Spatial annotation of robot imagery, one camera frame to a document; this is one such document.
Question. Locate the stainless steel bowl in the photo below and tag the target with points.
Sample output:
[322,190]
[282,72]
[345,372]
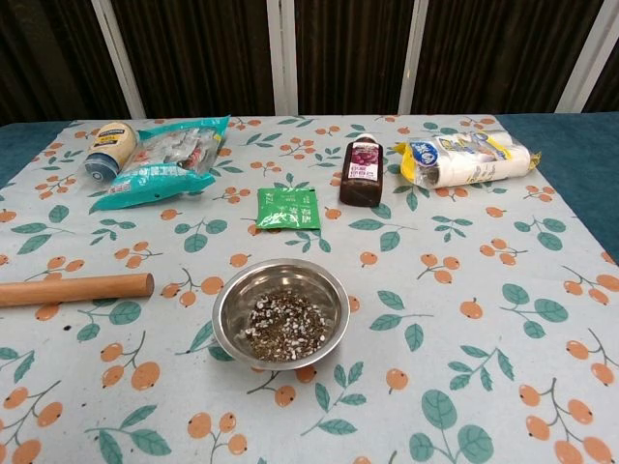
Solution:
[285,278]

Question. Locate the teal snack bag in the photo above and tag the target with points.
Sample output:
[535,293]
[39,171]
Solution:
[164,169]

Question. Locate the floral tablecloth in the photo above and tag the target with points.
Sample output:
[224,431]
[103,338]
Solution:
[435,338]

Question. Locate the green sachet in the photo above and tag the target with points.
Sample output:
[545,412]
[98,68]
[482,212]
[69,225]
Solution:
[287,210]

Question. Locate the white partition frame post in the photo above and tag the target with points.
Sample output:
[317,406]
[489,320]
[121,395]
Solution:
[119,60]
[274,58]
[587,58]
[413,58]

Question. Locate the wooden rolling pin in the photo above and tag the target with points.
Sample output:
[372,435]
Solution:
[72,289]

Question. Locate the plastic-wrapped paper cup pack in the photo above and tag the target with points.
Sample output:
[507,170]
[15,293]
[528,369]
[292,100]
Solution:
[464,159]

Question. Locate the dark juice bottle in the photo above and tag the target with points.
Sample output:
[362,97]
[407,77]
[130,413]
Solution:
[362,174]

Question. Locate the mayonnaise squeeze bottle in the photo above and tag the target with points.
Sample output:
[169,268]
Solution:
[110,145]

